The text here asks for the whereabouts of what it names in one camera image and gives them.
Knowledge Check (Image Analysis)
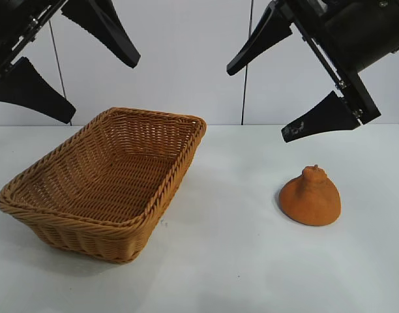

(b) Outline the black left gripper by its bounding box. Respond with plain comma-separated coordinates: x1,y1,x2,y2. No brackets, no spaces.
0,0,142,125

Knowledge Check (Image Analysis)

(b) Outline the tan woven wicker basket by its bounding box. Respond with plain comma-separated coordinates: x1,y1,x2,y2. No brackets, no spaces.
0,106,207,264

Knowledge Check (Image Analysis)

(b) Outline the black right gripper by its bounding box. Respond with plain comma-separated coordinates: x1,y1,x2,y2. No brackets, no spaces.
226,0,399,144

